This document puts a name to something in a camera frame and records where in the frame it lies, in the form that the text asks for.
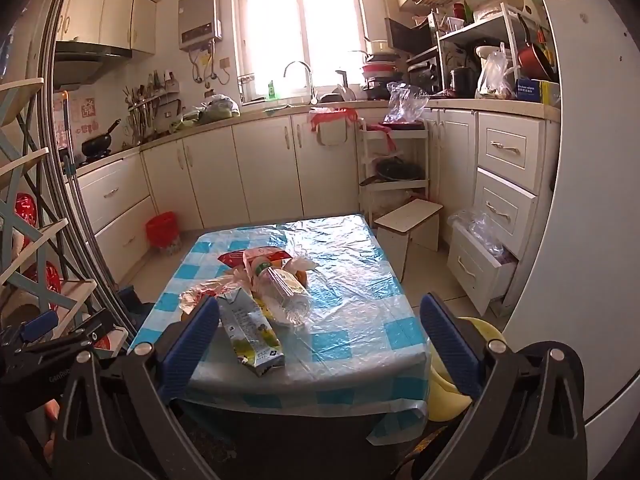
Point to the clear plastic bags pile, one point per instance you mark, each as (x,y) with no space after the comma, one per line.
(480,230)

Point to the cream base cabinets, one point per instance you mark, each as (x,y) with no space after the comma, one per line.
(260,160)

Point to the open cream drawer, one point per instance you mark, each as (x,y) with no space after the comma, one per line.
(470,270)

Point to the blue checked plastic tablecloth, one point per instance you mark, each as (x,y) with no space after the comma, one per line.
(350,285)

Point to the kitchen window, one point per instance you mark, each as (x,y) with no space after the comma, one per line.
(300,35)

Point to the yellow plastic basin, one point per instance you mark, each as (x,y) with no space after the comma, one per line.
(445,400)

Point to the silver water heater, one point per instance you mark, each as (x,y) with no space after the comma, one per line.
(199,20)

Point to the white door panel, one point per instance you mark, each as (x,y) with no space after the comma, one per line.
(590,185)

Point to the clear plastic bottle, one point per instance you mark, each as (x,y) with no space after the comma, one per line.
(285,295)

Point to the kitchen utensil rack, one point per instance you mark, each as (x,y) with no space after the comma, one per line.
(147,110)

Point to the white storage rack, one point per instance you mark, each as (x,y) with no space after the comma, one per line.
(367,160)

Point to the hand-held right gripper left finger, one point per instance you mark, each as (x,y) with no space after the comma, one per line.
(192,340)

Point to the cream wall cabinets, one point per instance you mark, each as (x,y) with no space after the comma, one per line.
(115,15)

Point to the red hanging pan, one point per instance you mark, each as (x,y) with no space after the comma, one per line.
(532,60)

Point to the chrome faucet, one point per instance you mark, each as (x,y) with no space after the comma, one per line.
(307,72)

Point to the grey metal door frame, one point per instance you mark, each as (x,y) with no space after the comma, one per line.
(55,110)

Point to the cream drawer cabinet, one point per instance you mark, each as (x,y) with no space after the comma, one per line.
(505,150)

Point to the black kettle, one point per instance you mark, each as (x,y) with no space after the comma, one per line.
(462,82)

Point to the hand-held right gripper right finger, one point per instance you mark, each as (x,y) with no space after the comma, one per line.
(450,345)

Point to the crumpled clear plastic wrapper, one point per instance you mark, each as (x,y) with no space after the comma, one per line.
(205,294)

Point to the black wok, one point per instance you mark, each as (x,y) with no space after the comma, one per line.
(96,145)

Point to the low wooden stool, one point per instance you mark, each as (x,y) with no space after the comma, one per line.
(407,215)

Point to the red paper decoration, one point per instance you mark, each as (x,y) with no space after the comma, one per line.
(25,210)
(50,275)

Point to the white counter shelf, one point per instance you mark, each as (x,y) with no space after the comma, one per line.
(507,30)

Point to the green bottle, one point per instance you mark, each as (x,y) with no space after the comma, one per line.
(272,91)

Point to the white wooden shelf rack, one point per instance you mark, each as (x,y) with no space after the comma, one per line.
(20,240)

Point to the stack of pots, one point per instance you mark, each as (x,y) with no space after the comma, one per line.
(380,75)

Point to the blue box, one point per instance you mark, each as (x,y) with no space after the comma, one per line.
(532,91)

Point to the clear plastic bag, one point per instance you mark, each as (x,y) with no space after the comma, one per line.
(407,102)

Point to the range hood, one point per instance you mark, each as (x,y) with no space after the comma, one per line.
(85,62)

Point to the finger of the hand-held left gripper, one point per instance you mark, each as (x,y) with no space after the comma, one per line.
(40,321)
(97,329)

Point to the black frying pan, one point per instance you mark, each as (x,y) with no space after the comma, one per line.
(395,170)

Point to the red waste basket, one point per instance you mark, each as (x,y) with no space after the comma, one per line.
(162,230)

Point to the white plastic bag with food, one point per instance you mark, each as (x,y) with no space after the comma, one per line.
(495,77)

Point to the dark blue plastic object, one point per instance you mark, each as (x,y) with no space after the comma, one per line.
(132,305)

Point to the bag of green vegetables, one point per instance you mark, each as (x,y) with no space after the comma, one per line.
(215,107)

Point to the red and yellow packet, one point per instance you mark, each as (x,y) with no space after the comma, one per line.
(232,259)

